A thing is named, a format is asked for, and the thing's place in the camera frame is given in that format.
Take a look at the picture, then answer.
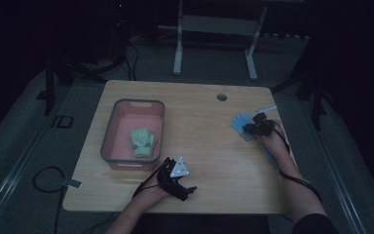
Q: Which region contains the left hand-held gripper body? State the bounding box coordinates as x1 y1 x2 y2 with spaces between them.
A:
156 156 193 202

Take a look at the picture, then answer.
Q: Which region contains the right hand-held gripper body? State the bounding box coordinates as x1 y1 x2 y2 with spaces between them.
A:
250 104 279 137

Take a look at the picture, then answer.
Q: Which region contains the blue glove grey cuff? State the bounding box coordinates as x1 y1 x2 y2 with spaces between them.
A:
231 113 258 142

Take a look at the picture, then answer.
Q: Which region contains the green mitten with dots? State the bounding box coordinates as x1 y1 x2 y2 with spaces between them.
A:
131 131 159 160

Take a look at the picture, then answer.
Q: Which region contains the plain green mitten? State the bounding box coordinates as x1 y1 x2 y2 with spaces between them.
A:
130 127 152 138

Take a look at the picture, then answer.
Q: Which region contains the pink plastic bin grey rim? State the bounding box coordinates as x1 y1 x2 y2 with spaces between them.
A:
100 97 167 172

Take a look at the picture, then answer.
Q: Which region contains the person's right hand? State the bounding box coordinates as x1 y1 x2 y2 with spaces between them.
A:
258 121 291 158

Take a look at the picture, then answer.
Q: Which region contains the person's left hand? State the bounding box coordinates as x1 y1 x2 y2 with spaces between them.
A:
138 177 173 208

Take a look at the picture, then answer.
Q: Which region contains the person's dark clothing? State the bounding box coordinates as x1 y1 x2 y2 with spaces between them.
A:
132 213 340 234

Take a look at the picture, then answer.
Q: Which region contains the black stand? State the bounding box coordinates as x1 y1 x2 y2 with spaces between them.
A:
36 48 134 117
270 64 332 132

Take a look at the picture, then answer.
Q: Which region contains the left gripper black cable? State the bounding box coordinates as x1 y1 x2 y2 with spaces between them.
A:
131 167 166 200

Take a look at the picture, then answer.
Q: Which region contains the white metal desk frame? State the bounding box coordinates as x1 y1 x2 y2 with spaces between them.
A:
172 0 269 82

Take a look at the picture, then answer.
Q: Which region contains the black floor cable with plug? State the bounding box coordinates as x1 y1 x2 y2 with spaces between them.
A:
32 166 84 234

